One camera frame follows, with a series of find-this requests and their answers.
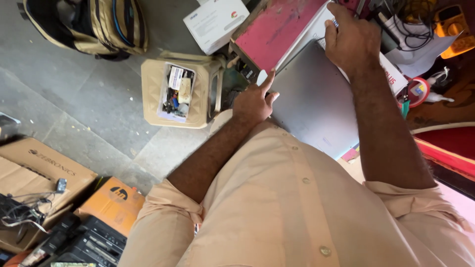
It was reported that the orange cardboard box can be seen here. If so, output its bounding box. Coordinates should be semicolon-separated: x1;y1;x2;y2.
74;176;146;238

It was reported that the beige plastic stool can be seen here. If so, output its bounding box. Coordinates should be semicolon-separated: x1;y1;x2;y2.
141;51;227;129

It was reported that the white flat laptop box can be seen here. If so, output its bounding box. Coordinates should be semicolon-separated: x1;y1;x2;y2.
276;2;409;97

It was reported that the red tape roll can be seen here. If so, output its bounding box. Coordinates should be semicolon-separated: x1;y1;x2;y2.
406;77;431;108

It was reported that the yellow multimeter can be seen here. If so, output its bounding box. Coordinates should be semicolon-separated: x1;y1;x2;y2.
433;4;475;60

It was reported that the tan backpack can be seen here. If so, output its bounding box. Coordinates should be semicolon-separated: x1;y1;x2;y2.
17;0;150;61

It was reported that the pink worn table board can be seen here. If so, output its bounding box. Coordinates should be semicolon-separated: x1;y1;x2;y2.
228;0;329;80

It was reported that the grey laptop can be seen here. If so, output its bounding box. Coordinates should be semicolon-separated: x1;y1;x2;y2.
268;39;360;161

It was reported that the white paper sheet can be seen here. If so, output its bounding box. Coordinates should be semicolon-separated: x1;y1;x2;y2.
383;15;462;79

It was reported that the person's right hand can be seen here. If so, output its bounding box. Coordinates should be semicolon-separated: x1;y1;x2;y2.
324;2;381;76

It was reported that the clear box of small parts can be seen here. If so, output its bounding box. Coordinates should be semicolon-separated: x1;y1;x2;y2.
157;62;196;123

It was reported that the black electronic device stack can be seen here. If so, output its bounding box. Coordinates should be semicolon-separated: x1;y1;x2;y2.
20;212;127;267

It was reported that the black cable bundle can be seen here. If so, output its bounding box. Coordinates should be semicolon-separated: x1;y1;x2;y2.
367;0;438;52

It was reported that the person's beige shirt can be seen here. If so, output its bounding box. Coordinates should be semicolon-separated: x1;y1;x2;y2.
118;120;475;267

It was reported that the large brown cardboard carton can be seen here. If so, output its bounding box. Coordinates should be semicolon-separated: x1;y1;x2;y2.
0;136;99;254

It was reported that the white cardboard box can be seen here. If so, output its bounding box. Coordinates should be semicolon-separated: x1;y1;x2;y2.
183;0;251;56

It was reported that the person's left hand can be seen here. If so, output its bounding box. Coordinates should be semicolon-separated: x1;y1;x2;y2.
233;69;280;127

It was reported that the tangle of wires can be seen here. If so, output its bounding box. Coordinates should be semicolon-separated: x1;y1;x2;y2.
0;178;68;234

